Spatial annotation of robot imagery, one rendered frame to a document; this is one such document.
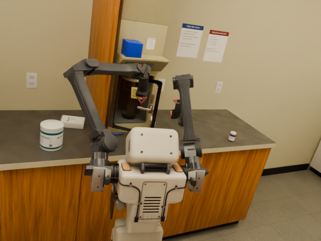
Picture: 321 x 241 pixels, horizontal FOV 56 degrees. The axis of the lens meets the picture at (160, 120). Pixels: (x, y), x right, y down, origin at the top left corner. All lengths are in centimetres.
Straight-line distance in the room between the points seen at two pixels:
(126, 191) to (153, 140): 23
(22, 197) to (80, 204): 37
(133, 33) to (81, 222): 128
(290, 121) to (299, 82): 49
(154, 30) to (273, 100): 193
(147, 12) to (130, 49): 27
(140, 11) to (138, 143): 99
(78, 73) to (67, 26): 94
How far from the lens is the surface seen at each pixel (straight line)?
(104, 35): 196
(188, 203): 251
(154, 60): 195
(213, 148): 226
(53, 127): 185
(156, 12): 202
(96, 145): 136
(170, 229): 261
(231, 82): 308
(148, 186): 125
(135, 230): 144
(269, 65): 334
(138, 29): 199
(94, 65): 147
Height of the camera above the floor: 192
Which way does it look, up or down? 23 degrees down
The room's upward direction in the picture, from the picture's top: 11 degrees clockwise
